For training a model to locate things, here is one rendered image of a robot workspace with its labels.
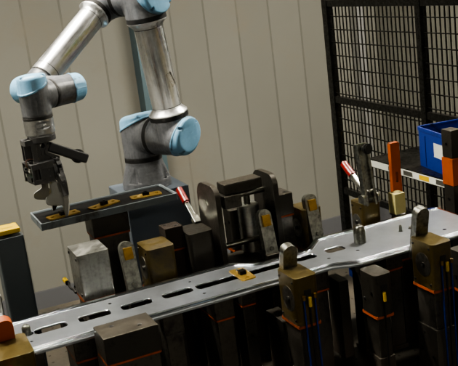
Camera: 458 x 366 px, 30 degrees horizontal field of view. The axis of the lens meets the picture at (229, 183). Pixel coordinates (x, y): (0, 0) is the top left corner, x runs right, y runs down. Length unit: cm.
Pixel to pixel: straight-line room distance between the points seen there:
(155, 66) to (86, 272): 68
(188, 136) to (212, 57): 242
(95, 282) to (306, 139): 326
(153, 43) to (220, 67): 249
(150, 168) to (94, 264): 60
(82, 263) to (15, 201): 264
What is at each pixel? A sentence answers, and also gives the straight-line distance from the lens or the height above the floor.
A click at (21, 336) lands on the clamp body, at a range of 179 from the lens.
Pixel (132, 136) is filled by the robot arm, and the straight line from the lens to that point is 257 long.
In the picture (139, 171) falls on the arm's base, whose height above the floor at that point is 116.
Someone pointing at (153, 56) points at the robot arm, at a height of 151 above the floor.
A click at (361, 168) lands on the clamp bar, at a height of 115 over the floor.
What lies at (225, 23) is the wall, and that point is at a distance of 490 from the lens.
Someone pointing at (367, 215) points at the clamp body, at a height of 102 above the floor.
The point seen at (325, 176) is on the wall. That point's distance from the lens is 530.
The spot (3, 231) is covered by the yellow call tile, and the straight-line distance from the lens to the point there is 220.
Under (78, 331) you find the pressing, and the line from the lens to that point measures 192.
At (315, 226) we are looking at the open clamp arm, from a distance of 231.
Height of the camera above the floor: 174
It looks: 14 degrees down
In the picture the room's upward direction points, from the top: 7 degrees counter-clockwise
